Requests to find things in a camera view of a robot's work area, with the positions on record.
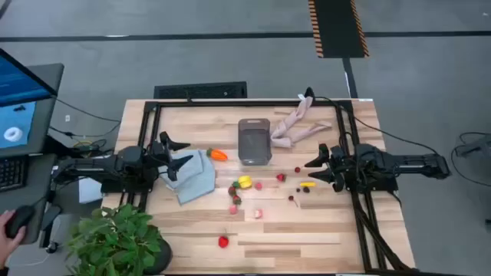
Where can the black plant pot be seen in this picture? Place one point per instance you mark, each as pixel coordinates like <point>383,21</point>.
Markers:
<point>165,255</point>

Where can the dark toy blackberry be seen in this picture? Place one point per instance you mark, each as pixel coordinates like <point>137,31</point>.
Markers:
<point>306,189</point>

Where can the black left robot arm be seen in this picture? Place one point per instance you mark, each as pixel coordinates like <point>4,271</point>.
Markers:
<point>96,166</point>

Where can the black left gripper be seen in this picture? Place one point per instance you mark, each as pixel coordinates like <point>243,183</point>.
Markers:
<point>159,157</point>

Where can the green leafy plant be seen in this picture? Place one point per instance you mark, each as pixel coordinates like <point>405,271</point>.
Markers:
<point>115,237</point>

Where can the black floor vent grille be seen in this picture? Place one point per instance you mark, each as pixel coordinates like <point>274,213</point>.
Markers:
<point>199,91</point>

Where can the white floor outlet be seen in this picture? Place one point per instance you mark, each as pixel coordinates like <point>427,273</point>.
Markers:
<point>67,118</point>

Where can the yellow toy bell pepper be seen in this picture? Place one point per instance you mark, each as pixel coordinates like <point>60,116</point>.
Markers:
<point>245,182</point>

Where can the black keyboard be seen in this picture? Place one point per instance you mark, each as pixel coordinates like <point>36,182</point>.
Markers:
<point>11,172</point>

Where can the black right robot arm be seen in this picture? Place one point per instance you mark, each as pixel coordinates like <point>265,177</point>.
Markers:
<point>406,163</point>

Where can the black mat orange striped edges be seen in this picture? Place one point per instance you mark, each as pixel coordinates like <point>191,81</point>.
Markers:
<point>337,27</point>

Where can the beige cloth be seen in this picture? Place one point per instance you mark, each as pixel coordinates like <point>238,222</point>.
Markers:
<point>282,140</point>

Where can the grey cloth towel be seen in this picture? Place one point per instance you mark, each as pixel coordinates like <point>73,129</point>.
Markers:
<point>195,180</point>

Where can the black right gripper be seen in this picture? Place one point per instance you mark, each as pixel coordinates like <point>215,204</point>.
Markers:
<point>343,168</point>

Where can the black framed monitor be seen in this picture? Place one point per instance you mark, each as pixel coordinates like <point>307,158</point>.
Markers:
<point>19,82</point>

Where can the dark grey desk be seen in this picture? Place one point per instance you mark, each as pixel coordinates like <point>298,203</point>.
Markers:
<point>38,180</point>

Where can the black computer mouse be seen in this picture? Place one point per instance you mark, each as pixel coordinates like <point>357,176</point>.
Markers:
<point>21,218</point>

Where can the black metal table frame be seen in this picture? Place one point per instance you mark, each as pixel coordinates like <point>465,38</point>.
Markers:
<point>249,103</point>

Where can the person's hand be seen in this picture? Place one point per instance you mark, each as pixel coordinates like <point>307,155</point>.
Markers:
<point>7,241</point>

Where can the white paper sheet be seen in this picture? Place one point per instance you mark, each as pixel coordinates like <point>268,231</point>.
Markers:
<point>90,190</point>

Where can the pink white toy fruit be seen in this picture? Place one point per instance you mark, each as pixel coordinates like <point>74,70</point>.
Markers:
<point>258,214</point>

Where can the grey framed monitor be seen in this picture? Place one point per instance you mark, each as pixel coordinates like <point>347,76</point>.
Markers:
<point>46,115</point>

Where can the yellow toy banana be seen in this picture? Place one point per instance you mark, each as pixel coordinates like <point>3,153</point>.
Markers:
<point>308,184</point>

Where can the orange toy carrot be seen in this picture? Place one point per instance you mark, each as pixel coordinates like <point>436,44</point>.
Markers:
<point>219,155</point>

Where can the translucent grey tupperware container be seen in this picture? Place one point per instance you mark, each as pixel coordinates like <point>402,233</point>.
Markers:
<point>253,142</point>

